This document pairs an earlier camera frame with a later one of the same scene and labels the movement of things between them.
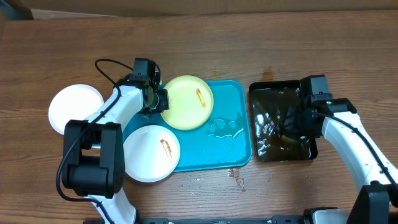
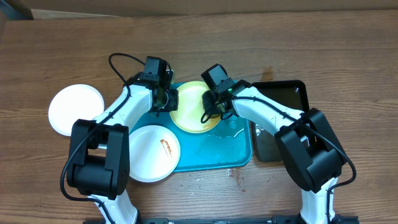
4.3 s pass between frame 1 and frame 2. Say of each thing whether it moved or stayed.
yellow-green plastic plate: moved
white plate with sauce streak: stayed
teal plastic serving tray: stayed
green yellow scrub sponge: moved
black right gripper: moved
